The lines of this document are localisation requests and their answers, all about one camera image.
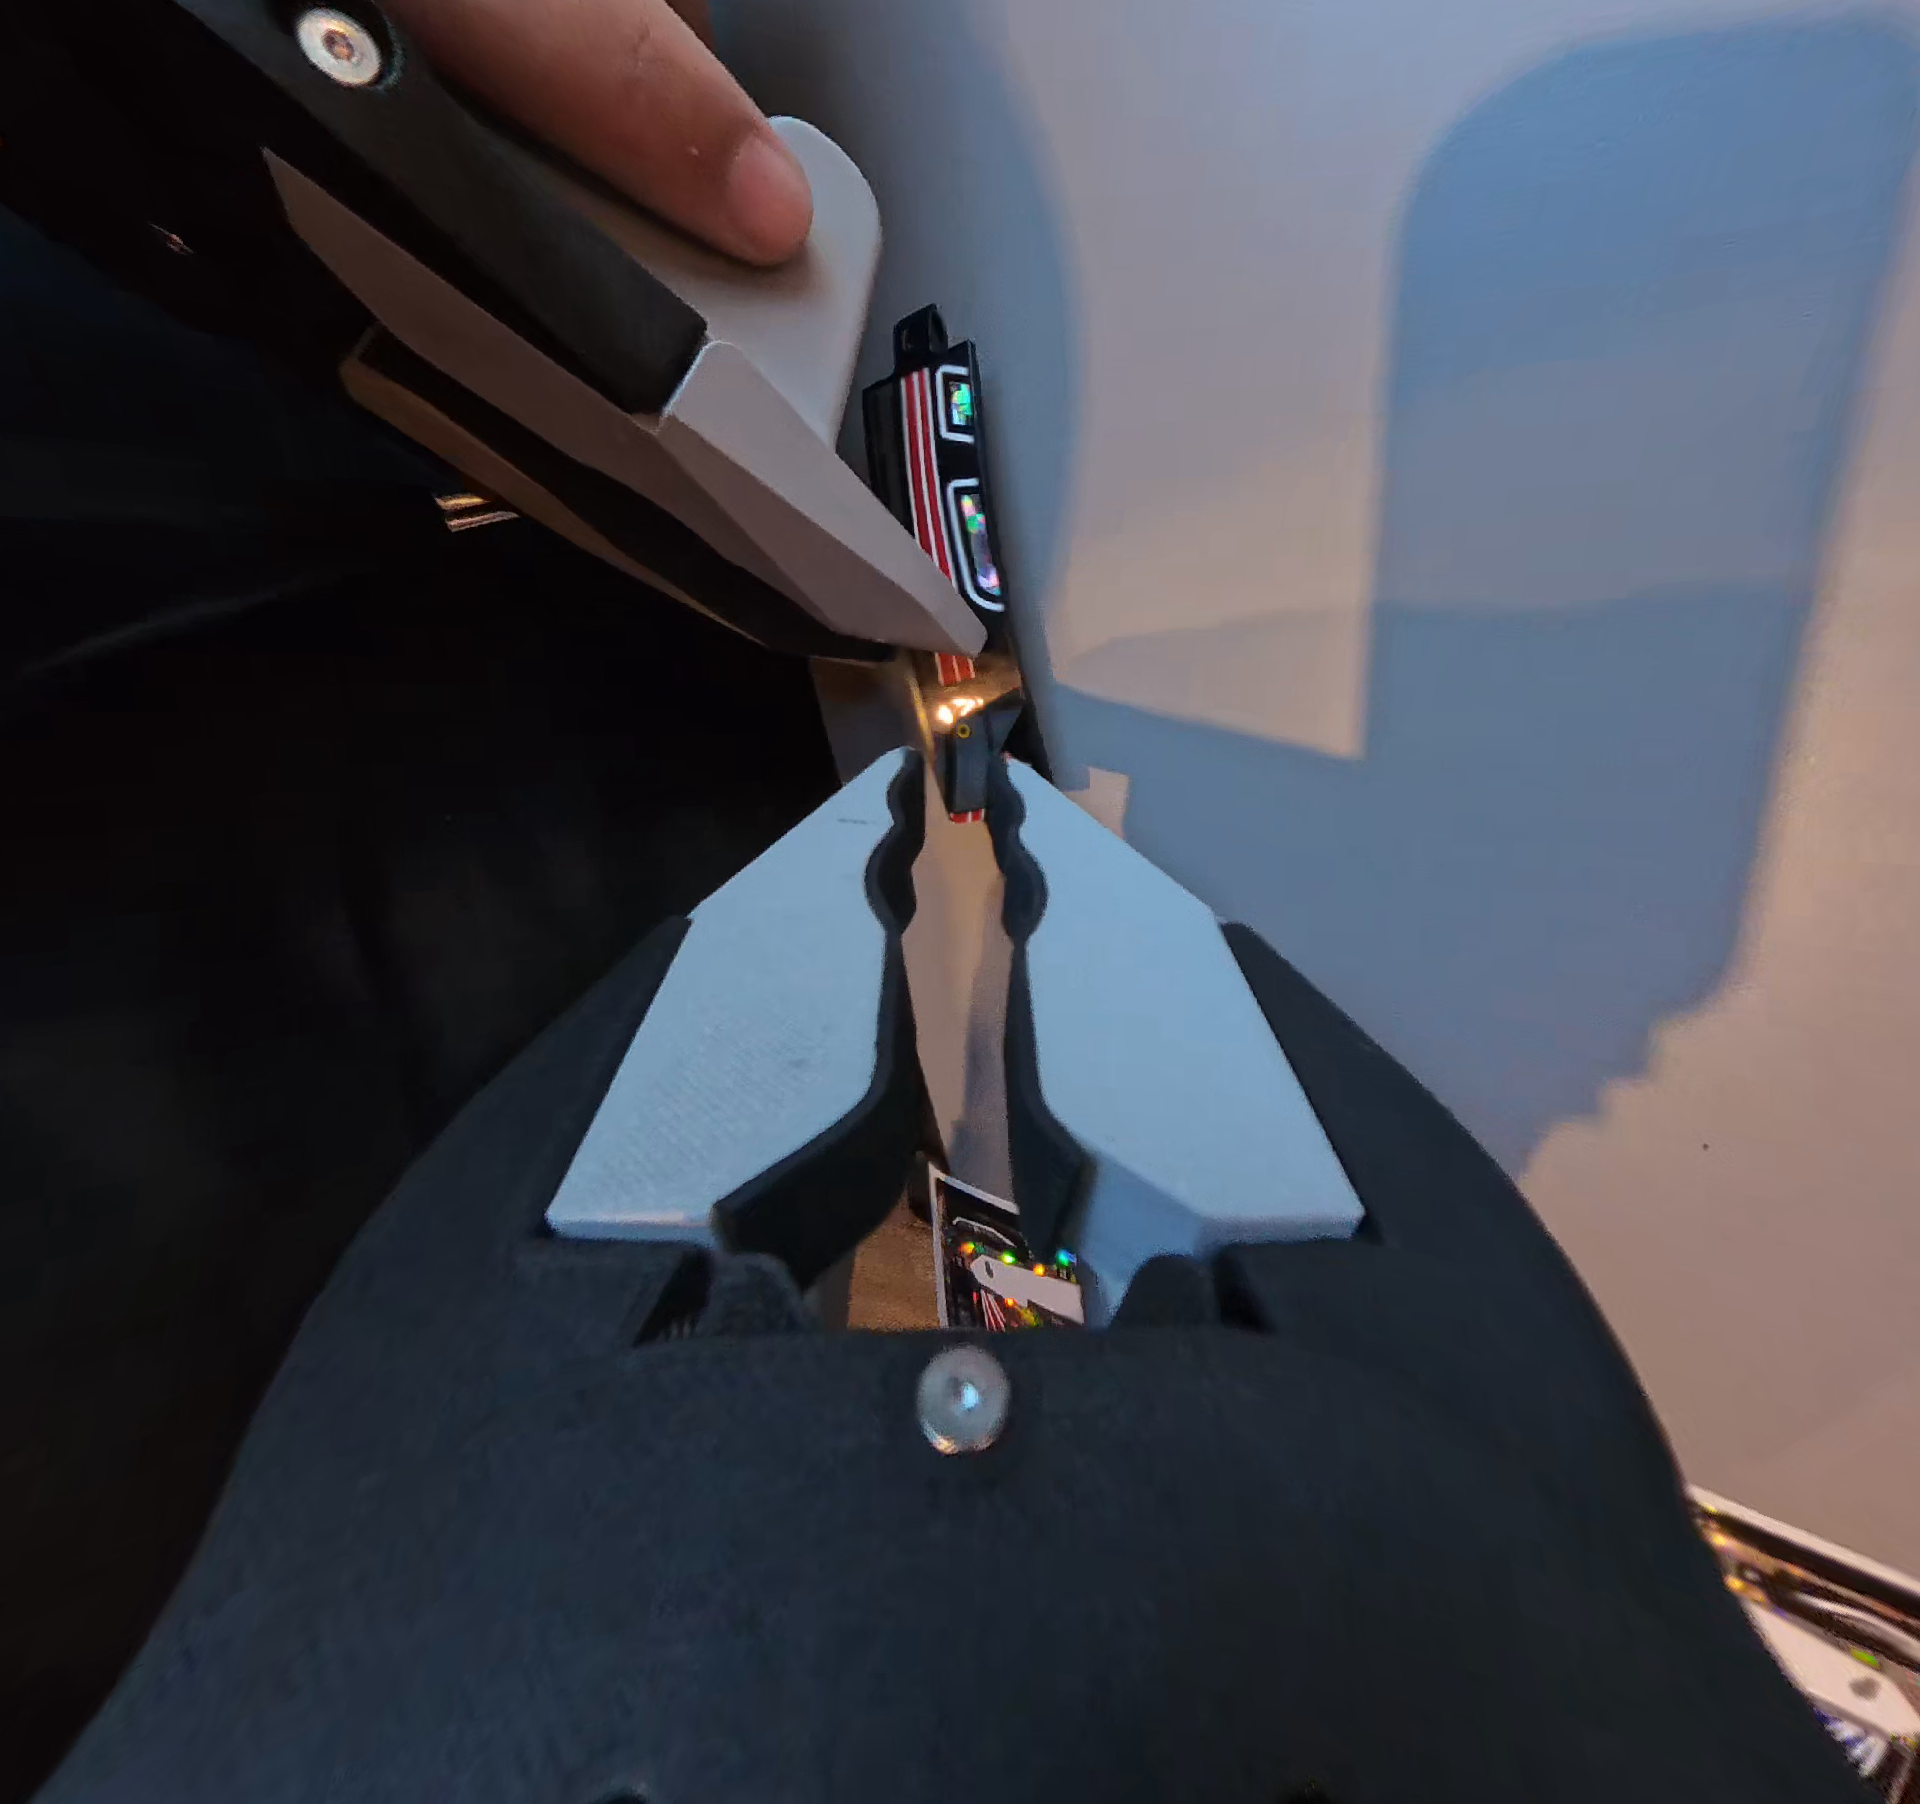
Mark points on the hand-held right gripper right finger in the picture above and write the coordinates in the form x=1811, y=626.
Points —
x=1184, y=1070

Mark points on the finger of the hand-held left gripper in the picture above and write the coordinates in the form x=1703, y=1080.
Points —
x=451, y=437
x=810, y=529

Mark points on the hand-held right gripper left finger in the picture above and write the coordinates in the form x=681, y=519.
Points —
x=735, y=1024

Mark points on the red striped black curved panel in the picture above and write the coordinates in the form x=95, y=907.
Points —
x=926, y=468

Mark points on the person's left hand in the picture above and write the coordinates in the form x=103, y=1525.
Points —
x=569, y=21

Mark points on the person's black clothing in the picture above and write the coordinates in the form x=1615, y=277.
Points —
x=299, y=861

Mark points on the holographic sticker sheet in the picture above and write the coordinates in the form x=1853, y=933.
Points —
x=1832, y=1669

